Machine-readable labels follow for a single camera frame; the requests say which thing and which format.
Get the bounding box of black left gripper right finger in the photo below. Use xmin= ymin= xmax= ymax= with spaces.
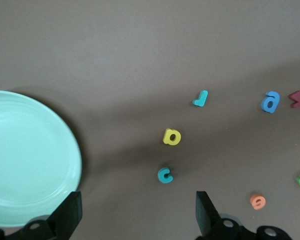
xmin=195 ymin=191 xmax=256 ymax=240

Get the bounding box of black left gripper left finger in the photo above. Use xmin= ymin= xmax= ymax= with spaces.
xmin=4 ymin=191 xmax=83 ymax=240

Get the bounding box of teal letter c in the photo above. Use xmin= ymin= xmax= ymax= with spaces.
xmin=157 ymin=166 xmax=175 ymax=184

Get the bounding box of yellow letter a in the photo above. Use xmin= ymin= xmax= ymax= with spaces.
xmin=162 ymin=128 xmax=182 ymax=146

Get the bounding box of teal letter r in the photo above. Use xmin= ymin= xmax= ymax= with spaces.
xmin=192 ymin=89 xmax=209 ymax=108

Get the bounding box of orange letter e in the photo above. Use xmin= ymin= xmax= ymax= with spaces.
xmin=249 ymin=191 xmax=267 ymax=210

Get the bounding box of light green plate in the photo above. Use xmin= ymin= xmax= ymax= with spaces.
xmin=0 ymin=89 xmax=83 ymax=228

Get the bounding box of blue letter g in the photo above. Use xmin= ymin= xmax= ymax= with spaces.
xmin=260 ymin=91 xmax=281 ymax=114

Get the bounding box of maroon letter z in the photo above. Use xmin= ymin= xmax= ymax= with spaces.
xmin=287 ymin=90 xmax=300 ymax=109

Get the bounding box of brown table cloth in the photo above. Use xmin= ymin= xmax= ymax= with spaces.
xmin=0 ymin=0 xmax=300 ymax=240

